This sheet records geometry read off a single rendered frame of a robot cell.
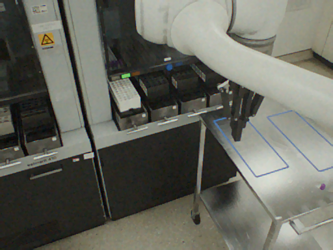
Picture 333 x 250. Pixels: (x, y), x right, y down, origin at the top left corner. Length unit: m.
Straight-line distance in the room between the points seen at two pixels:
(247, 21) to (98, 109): 1.03
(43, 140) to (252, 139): 0.87
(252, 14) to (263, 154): 0.80
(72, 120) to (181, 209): 0.95
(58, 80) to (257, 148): 0.84
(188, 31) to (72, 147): 1.08
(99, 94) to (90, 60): 0.18
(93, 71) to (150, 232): 1.05
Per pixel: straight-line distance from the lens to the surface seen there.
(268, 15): 0.66
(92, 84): 1.47
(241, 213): 1.82
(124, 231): 2.07
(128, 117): 1.51
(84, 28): 1.35
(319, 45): 3.78
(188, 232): 2.05
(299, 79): 0.48
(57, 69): 1.41
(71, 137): 1.56
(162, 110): 1.55
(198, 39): 0.53
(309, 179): 1.31
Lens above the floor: 1.74
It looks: 40 degrees down
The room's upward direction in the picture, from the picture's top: 1 degrees counter-clockwise
